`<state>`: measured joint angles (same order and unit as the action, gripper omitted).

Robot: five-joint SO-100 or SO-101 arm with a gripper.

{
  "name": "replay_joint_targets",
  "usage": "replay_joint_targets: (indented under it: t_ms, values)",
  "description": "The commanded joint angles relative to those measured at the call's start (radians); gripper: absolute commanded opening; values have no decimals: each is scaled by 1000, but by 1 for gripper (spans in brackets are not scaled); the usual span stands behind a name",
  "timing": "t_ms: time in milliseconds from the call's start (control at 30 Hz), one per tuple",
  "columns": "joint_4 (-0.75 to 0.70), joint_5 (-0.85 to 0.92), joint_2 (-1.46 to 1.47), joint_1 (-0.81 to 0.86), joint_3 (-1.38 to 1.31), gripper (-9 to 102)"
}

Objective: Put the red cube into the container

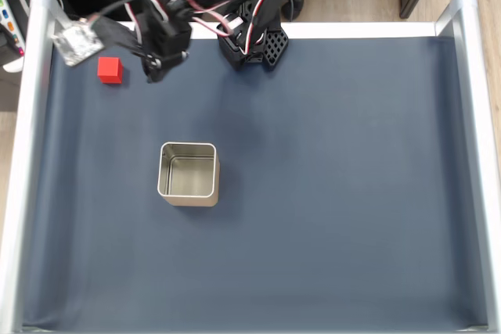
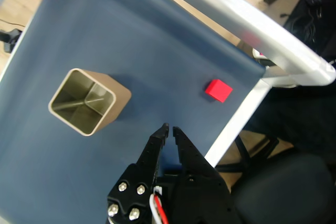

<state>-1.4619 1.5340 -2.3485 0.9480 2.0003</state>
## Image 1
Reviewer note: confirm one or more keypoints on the aluminium table frame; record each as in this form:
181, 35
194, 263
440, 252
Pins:
35, 56

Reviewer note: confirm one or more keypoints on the silver camera module board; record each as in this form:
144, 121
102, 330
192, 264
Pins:
76, 42

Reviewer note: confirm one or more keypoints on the red cube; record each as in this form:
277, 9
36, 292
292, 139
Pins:
109, 70

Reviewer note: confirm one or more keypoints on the white device with coloured buttons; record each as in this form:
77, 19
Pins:
9, 25

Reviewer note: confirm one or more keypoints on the square metal tin container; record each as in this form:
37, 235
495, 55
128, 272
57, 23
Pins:
188, 173

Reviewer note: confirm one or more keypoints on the blue-grey table mat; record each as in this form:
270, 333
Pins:
313, 193

